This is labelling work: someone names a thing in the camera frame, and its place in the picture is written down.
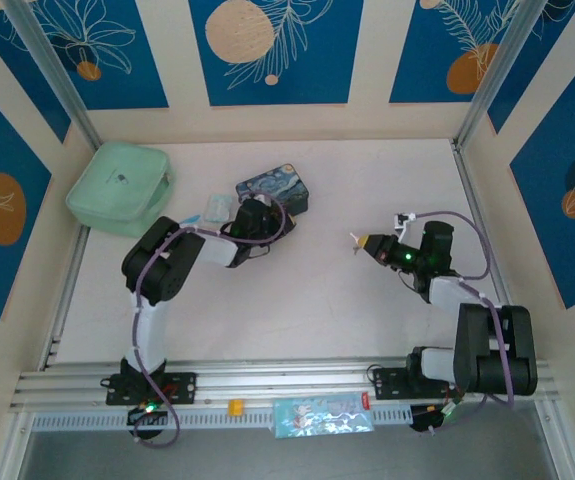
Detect blue cartoon tissue packet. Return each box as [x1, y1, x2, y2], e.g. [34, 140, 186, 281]
[271, 392, 376, 440]

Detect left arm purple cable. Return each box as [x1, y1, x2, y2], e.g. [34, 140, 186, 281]
[131, 191, 289, 450]

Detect grey slotted cable duct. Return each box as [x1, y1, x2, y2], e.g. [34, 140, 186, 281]
[31, 407, 413, 432]

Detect aluminium mounting rail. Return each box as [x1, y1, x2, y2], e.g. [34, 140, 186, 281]
[9, 357, 563, 414]

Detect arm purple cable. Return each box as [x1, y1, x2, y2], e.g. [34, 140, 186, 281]
[410, 210, 516, 436]
[131, 191, 289, 450]

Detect mint green zip pouch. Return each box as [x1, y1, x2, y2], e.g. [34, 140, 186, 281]
[65, 139, 176, 239]

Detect right black controller with LED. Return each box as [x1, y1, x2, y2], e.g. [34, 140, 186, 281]
[409, 402, 461, 435]

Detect black controller with led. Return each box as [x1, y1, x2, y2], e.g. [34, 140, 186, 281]
[409, 402, 461, 435]
[126, 402, 168, 442]

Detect aluminium frame post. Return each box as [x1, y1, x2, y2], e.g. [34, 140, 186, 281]
[454, 0, 543, 151]
[4, 0, 102, 147]

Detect clear blue wipe packet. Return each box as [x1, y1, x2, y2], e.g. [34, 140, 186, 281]
[205, 193, 234, 222]

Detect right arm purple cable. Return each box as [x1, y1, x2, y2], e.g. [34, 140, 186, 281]
[410, 210, 516, 436]

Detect starry night print tin box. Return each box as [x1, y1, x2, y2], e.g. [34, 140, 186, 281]
[235, 163, 312, 217]

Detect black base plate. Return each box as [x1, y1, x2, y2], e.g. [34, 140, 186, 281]
[105, 372, 198, 406]
[370, 367, 466, 401]

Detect left black controller with LED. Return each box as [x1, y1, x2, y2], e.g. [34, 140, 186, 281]
[126, 402, 168, 442]

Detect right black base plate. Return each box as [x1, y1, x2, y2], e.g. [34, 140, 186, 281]
[370, 367, 466, 401]

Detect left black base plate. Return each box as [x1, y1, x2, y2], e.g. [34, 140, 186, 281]
[105, 372, 198, 406]

